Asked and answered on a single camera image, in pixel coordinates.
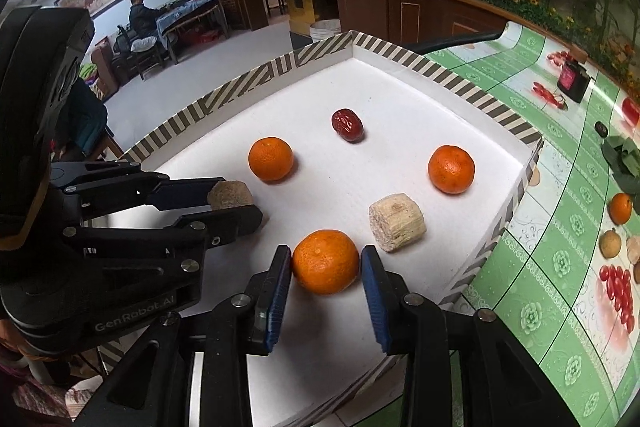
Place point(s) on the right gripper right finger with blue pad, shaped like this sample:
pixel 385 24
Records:
pixel 381 298

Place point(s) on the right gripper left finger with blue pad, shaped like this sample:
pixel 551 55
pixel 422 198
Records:
pixel 271 301

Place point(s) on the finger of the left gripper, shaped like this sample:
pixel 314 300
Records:
pixel 221 227
pixel 180 194

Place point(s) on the large mandarin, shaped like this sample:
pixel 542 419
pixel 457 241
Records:
pixel 326 262

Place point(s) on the orange mandarin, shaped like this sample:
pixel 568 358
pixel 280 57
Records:
pixel 271 159

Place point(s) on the small mandarin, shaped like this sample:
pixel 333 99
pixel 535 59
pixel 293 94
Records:
pixel 451 169

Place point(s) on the red jujube date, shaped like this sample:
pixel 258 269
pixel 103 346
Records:
pixel 348 125

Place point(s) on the person's left hand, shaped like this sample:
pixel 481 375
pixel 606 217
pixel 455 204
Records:
pixel 15 350

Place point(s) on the white tray with striped rim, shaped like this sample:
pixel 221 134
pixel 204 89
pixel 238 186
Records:
pixel 408 105

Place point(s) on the seated person in background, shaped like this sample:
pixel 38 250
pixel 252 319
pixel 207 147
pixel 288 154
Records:
pixel 143 19

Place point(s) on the background dining table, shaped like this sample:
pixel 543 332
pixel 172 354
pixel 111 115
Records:
pixel 190 12

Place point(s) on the white plastic bucket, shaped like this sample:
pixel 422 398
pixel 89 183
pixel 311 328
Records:
pixel 323 29

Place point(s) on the brown longan left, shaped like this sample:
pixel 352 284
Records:
pixel 610 244

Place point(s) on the far mandarin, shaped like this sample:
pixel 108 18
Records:
pixel 620 208

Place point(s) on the wooden cabinet counter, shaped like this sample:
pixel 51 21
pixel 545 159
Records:
pixel 410 21

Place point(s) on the green leafy vegetable left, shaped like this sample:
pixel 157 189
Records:
pixel 622 156

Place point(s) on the dark jar with red label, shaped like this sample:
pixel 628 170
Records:
pixel 573 80

